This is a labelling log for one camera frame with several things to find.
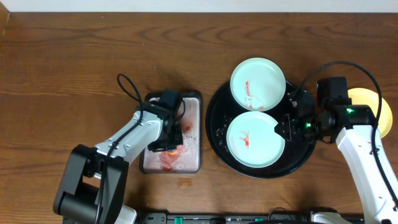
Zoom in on mint plate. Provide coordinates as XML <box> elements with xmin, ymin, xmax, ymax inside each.
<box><xmin>229</xmin><ymin>57</ymin><xmax>286</xmax><ymax>111</ymax></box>
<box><xmin>226</xmin><ymin>111</ymin><xmax>285</xmax><ymax>168</ymax></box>

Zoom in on yellow plate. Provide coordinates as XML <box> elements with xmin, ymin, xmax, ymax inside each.
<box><xmin>348</xmin><ymin>88</ymin><xmax>393</xmax><ymax>138</ymax></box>

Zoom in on green yellow sponge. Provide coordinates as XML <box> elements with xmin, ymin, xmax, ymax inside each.
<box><xmin>167</xmin><ymin>151</ymin><xmax>178</xmax><ymax>156</ymax></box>

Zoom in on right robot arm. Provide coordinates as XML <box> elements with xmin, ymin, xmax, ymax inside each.
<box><xmin>275</xmin><ymin>105</ymin><xmax>397</xmax><ymax>223</ymax></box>

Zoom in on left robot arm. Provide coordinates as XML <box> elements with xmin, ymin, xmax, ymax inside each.
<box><xmin>53</xmin><ymin>101</ymin><xmax>182</xmax><ymax>223</ymax></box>

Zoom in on black rectangular soapy tray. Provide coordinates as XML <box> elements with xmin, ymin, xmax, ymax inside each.
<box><xmin>139</xmin><ymin>91</ymin><xmax>201</xmax><ymax>174</ymax></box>

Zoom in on black round tray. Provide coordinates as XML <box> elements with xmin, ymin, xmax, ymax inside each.
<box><xmin>205</xmin><ymin>82</ymin><xmax>316</xmax><ymax>179</ymax></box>

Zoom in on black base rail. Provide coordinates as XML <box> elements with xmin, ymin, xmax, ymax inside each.
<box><xmin>135</xmin><ymin>207</ymin><xmax>315</xmax><ymax>224</ymax></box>

